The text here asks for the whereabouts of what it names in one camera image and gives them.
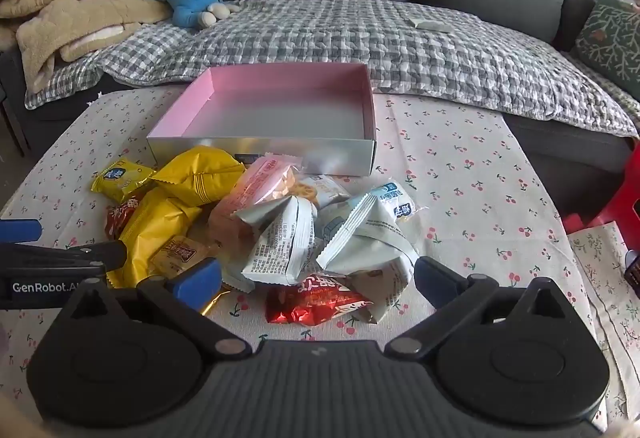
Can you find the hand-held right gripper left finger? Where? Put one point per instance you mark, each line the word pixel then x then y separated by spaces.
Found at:
pixel 200 279

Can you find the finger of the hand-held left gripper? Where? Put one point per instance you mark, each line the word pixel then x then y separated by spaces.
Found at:
pixel 20 232
pixel 75 256

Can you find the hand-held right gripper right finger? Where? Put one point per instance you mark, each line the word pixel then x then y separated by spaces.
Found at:
pixel 435 283

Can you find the large yellow snack packet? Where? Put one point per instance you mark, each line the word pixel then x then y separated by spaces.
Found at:
pixel 150 228
pixel 200 175

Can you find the small white flat box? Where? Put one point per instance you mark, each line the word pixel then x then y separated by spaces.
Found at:
pixel 430 24

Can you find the grey checked quilt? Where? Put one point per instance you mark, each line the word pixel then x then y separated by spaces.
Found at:
pixel 350 43

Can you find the small yellow cracker packet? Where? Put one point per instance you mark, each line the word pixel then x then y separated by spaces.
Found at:
pixel 120 179

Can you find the red snack packet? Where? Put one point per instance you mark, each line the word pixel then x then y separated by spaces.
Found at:
pixel 310 303
pixel 119 219

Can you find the grey white snack packet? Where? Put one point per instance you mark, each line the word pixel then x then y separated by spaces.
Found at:
pixel 280 243
pixel 370 238

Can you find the small orange snack packet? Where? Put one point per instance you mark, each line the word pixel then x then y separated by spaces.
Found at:
pixel 175 254

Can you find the pink and silver cardboard box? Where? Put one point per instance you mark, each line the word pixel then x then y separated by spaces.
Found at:
pixel 280 108

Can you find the floral cloth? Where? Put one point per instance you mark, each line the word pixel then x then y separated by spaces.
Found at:
pixel 605 278

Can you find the white blue bread packet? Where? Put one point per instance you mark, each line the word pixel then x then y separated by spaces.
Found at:
pixel 397 203

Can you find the small blue white packet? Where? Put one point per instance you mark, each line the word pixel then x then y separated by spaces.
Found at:
pixel 324 188

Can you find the pink cake packet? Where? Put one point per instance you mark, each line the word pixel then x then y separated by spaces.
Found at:
pixel 250 203

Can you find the green patterned cushion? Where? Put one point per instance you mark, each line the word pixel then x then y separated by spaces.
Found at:
pixel 610 38

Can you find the red plastic stool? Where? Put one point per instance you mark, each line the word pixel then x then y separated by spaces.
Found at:
pixel 625 198

